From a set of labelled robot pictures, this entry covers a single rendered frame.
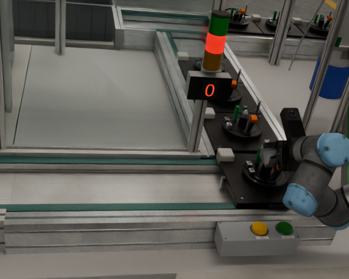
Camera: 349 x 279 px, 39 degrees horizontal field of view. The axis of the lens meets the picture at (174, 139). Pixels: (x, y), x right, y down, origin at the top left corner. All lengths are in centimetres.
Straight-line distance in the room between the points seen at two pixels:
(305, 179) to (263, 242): 25
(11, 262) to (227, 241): 53
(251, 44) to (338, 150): 154
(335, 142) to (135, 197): 58
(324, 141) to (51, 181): 76
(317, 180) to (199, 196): 44
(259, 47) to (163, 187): 134
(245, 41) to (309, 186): 156
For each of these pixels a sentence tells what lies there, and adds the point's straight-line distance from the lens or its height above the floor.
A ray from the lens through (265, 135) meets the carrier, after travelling 169.
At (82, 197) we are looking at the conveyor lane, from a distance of 139.
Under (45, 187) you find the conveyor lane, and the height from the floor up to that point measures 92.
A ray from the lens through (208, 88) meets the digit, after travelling 138.
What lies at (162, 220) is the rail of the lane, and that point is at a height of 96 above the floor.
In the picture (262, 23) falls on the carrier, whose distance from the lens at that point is 279.
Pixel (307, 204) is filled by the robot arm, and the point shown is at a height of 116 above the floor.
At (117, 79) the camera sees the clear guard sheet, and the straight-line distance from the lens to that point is 139.
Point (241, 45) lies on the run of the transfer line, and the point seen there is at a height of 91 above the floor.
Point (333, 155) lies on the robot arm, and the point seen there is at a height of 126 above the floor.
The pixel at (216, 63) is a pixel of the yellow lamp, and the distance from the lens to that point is 135.
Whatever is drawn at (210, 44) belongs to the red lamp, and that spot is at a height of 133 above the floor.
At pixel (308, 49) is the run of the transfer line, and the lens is 272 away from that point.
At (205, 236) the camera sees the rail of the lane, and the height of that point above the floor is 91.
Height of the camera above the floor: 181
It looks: 32 degrees down
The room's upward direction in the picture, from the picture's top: 9 degrees clockwise
